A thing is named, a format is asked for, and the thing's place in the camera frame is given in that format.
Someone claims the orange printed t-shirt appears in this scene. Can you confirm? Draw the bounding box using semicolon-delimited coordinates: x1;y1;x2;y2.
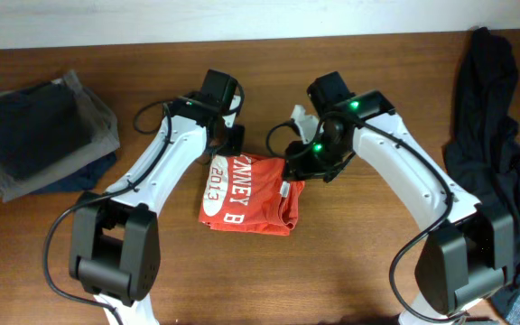
199;153;305;236

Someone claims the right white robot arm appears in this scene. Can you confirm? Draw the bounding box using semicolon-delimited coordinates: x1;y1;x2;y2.
283;72;514;324

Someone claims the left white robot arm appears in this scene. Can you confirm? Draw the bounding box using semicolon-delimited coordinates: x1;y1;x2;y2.
69;70;245;324

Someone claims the folded navy blue shirt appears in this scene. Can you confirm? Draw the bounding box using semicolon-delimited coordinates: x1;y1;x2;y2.
0;151;118;197

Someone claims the black garment on table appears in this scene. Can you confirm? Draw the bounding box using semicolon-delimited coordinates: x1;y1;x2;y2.
444;27;520;320

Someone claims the folded light grey shirt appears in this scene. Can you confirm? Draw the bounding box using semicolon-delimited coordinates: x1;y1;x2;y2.
0;70;120;202

